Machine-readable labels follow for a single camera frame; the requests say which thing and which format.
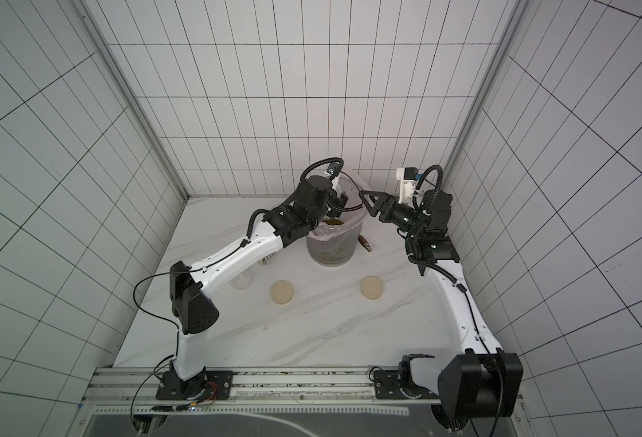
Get cream jar lid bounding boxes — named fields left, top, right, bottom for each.
left=270, top=280, right=295, bottom=305
left=360, top=276, right=385, bottom=300

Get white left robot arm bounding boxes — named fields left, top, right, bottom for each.
left=169, top=158, right=344, bottom=382

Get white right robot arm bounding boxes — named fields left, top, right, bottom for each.
left=359, top=165, right=523, bottom=421

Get grey mesh waste bin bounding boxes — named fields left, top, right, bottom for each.
left=305, top=174, right=368, bottom=268

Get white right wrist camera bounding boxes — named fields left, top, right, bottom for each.
left=396, top=167, right=421, bottom=205

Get wooden handled metal spatula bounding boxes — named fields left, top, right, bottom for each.
left=359, top=235, right=373, bottom=252

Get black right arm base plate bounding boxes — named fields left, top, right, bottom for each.
left=368, top=367, right=439, bottom=401

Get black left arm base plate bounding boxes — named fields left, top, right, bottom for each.
left=155, top=370, right=234, bottom=402

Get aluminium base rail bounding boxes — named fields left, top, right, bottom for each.
left=77, top=364, right=444, bottom=424

